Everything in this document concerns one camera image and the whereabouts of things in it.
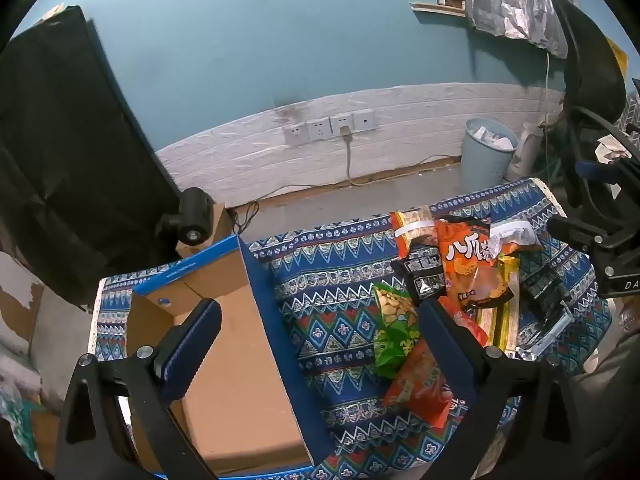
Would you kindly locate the black snack packet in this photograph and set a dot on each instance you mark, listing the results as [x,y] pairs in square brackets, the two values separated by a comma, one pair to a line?
[425,275]

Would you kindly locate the small cardboard box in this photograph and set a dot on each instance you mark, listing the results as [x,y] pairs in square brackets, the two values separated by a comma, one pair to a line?
[220,225]

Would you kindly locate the short gold snack packet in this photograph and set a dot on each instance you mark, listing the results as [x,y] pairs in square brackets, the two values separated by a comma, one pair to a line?
[487,322]

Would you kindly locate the silver foil snack packet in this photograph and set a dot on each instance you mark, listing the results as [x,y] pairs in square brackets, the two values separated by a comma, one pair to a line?
[542,290]

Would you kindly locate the green snack bag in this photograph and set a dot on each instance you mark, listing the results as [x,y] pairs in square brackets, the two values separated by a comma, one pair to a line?
[395,320]

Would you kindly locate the black cloth panel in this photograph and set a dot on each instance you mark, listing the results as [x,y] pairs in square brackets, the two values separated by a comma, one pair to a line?
[65,160]

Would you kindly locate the yellow paper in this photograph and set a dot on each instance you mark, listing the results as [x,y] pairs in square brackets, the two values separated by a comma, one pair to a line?
[617,55]

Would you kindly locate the large orange snack bag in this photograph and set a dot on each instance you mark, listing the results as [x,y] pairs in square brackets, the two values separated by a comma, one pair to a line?
[465,260]

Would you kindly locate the black cylindrical device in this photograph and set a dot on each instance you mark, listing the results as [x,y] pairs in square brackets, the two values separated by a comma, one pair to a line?
[192,210]

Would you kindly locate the orange white-striped peanut packet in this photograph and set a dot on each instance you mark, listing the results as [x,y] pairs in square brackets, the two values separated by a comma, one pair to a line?
[415,225]

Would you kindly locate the white kettle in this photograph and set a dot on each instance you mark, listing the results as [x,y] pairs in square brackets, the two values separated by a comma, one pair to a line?
[525,155]

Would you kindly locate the white and orange snack bag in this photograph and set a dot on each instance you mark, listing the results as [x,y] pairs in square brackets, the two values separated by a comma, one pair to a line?
[515,232]

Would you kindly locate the silver foil curtain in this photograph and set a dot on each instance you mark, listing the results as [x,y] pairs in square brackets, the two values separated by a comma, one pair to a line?
[515,0]

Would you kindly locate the red snack packet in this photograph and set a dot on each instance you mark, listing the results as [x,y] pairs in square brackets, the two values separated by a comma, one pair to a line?
[415,385]

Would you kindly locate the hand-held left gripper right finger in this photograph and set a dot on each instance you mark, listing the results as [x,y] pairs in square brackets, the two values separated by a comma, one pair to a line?
[445,340]

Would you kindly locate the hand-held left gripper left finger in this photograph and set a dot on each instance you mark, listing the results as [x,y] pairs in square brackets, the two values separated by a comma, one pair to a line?
[195,340]

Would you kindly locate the crumpled white paper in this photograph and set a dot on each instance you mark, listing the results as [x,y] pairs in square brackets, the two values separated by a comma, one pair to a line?
[610,149]

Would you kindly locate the teal patterned cloth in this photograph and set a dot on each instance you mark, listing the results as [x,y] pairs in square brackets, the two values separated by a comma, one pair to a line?
[15,410]

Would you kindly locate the wooden wall shelf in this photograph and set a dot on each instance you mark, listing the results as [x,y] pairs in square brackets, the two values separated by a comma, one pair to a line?
[435,7]

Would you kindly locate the light blue waste bin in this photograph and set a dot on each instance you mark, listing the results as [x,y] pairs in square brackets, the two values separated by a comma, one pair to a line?
[482,165]

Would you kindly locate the blue-edged cardboard box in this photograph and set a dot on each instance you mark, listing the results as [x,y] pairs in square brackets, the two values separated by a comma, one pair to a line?
[235,360]

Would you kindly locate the black office chair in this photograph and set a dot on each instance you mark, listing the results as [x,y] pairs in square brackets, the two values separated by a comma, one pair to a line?
[590,60]

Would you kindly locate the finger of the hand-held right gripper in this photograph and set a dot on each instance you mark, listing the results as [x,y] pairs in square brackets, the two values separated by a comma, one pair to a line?
[575,232]
[595,170]

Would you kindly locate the blue patterned tablecloth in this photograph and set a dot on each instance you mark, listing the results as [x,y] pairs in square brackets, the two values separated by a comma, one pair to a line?
[325,280]

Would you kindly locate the long gold snack packet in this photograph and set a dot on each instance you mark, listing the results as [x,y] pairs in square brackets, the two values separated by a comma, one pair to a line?
[507,300]

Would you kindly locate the white wall outlet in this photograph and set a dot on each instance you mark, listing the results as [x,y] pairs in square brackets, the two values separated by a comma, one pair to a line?
[294,135]
[341,121]
[365,119]
[319,130]

